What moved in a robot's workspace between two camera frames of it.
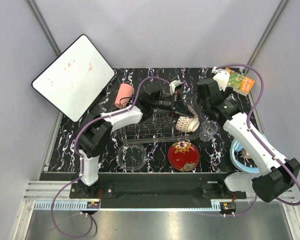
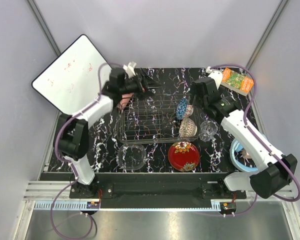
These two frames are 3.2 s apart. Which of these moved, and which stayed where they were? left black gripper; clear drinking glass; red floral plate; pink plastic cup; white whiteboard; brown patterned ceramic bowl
Moved: left black gripper; brown patterned ceramic bowl
Stayed: red floral plate; white whiteboard; clear drinking glass; pink plastic cup
